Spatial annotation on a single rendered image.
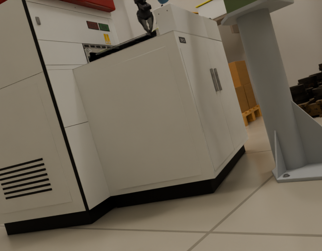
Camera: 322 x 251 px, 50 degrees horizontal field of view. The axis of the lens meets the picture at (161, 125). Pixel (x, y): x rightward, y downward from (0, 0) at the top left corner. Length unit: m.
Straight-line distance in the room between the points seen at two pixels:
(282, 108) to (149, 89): 0.66
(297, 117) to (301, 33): 3.18
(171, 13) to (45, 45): 0.66
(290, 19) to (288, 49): 0.38
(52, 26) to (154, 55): 0.59
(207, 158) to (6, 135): 1.10
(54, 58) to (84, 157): 0.54
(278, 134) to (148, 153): 0.66
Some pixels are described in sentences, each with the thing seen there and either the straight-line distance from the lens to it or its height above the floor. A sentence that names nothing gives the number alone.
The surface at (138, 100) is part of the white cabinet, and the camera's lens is 1.77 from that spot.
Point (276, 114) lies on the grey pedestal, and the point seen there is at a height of 0.30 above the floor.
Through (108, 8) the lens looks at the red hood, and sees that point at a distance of 2.49.
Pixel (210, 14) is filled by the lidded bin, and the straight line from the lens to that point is 4.84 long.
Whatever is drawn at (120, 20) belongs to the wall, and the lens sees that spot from 6.58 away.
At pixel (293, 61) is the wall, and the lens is 4.95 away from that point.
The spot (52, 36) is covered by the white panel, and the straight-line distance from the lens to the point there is 1.96.
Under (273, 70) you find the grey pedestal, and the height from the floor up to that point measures 0.50.
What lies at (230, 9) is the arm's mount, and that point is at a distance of 1.84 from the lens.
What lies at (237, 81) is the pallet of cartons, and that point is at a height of 0.52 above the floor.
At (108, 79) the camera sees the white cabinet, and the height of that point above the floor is 0.70.
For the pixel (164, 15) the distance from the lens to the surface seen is 1.78.
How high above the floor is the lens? 0.49
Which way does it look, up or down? 3 degrees down
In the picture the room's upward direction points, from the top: 16 degrees counter-clockwise
